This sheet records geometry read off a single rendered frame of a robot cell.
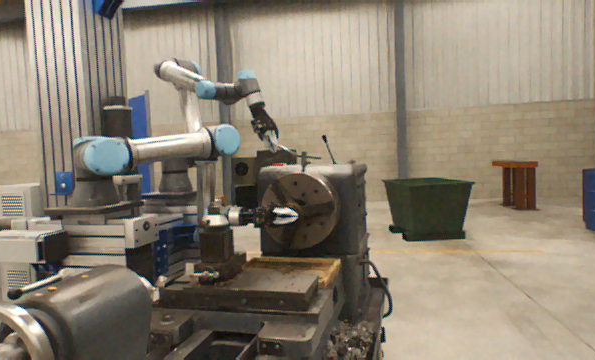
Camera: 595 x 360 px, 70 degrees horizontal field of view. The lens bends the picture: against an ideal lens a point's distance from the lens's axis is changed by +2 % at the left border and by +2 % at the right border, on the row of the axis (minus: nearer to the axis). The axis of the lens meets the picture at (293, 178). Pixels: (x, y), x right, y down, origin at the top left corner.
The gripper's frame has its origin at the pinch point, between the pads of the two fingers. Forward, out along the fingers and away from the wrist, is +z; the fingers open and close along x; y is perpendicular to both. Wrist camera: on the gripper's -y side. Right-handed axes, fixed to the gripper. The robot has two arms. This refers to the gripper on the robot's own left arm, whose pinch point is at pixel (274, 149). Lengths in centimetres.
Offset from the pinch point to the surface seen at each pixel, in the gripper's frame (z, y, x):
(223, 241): 26, 68, -1
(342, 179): 21.9, -8.2, 21.8
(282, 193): 19.0, 13.3, 1.1
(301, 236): 38.0, 7.3, 0.6
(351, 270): 60, -8, 12
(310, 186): 20.1, 7.3, 11.3
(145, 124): -150, -369, -286
